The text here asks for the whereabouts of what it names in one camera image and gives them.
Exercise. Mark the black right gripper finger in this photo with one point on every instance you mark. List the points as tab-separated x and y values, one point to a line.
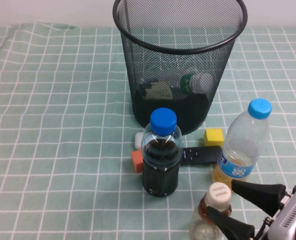
233	226
260	195

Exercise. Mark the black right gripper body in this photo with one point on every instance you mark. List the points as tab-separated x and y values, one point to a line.
286	197

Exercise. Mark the small bottle beige cap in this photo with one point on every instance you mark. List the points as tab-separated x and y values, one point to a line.
218	193

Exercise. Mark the clear bottle white cap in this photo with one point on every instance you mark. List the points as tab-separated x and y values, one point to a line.
200	83

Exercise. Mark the black mesh wastebasket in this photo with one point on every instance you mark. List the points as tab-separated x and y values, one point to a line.
177	50

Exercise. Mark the yellow liquid bottle blue cap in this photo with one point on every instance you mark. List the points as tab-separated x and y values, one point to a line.
240	150

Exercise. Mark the black remote control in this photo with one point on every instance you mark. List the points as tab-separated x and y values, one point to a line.
200	155

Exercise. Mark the yellow cube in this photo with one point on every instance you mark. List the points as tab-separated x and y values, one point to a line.
213	137

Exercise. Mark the dark liquid bottle blue cap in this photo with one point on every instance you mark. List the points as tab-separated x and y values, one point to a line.
160	170

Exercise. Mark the orange cube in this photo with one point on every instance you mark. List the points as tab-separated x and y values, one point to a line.
137	161

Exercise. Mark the small white cube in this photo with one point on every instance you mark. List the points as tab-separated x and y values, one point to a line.
138	140

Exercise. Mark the green checkered tablecloth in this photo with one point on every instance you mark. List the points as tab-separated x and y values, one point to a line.
37	125

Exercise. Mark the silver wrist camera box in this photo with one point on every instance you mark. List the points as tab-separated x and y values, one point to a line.
291	217

